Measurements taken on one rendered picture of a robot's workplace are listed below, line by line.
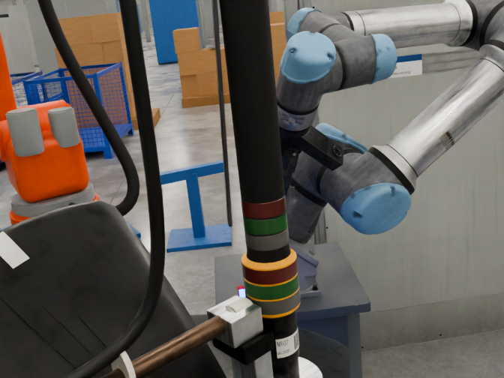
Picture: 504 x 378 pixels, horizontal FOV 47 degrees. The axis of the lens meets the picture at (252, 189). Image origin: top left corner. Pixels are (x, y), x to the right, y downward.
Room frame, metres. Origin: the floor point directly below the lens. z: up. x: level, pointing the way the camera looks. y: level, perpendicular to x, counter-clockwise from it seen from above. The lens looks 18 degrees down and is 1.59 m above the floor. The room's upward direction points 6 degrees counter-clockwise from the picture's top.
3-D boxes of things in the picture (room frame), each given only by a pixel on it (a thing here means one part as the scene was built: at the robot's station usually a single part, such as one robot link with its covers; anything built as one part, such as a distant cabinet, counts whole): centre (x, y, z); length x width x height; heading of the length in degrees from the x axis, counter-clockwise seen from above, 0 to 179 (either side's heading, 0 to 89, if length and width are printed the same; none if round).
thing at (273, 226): (0.41, -0.01, 1.43); 0.03 x 0.03 x 0.01
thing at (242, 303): (0.39, 0.02, 1.36); 0.02 x 0.02 x 0.02; 40
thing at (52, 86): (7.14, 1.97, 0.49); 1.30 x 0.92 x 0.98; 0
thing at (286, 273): (0.41, -0.01, 1.39); 0.04 x 0.04 x 0.01
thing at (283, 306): (0.41, -0.01, 1.36); 0.04 x 0.04 x 0.01
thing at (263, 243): (0.41, -0.01, 1.41); 0.03 x 0.03 x 0.01
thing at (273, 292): (0.41, -0.01, 1.38); 0.04 x 0.04 x 0.01
